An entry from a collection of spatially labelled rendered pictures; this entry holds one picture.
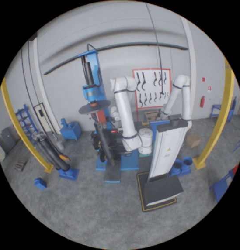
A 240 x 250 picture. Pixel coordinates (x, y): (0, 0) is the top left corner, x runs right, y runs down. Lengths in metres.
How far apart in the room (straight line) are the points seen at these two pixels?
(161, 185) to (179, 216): 1.21
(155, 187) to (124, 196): 1.01
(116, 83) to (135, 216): 2.31
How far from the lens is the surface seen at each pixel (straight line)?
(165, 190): 1.48
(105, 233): 2.36
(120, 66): 3.37
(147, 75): 3.42
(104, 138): 1.73
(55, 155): 2.37
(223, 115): 2.23
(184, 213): 2.47
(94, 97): 1.44
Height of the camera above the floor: 2.22
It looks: 31 degrees down
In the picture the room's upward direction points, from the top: 10 degrees counter-clockwise
